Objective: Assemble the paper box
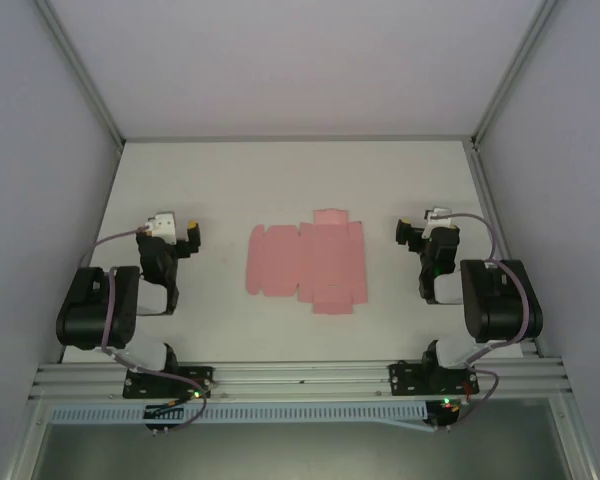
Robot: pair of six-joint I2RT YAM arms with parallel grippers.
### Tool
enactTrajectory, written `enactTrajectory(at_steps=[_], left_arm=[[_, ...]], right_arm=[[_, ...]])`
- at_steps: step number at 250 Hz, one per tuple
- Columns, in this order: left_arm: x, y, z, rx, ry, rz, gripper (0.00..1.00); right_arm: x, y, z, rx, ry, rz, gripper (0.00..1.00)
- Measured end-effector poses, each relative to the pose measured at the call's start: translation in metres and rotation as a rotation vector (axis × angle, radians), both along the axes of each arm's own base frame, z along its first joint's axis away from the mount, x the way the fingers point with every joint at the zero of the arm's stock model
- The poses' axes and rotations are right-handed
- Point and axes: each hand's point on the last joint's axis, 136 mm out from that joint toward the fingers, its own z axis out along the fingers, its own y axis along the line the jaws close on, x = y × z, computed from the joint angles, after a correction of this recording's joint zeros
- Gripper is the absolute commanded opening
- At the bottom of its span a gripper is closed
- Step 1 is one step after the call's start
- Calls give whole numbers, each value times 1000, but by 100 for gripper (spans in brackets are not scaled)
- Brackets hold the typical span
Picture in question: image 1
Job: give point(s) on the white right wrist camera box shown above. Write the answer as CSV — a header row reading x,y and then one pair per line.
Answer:
x,y
437,216

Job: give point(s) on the black connector board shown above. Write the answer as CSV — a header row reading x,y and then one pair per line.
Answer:
x,y
442,415
156,422

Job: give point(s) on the aluminium frame leg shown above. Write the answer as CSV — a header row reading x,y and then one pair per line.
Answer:
x,y
27,440
577,440

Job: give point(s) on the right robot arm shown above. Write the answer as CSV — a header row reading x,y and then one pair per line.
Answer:
x,y
500,305

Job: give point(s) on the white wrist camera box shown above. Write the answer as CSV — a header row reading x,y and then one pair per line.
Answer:
x,y
437,216
162,225

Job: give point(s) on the aluminium frame post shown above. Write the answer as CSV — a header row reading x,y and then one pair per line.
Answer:
x,y
515,75
80,75

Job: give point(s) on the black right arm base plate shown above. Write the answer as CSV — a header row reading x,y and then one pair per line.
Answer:
x,y
405,380

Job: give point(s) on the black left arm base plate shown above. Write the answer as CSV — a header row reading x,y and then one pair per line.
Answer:
x,y
200,375

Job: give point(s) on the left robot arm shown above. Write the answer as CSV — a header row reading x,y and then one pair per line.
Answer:
x,y
95,310

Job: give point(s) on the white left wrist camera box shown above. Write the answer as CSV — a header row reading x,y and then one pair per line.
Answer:
x,y
162,225

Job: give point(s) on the pink paper box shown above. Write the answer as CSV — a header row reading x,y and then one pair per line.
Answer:
x,y
305,260

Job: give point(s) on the aluminium mounting rail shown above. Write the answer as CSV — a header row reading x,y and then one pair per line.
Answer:
x,y
300,375

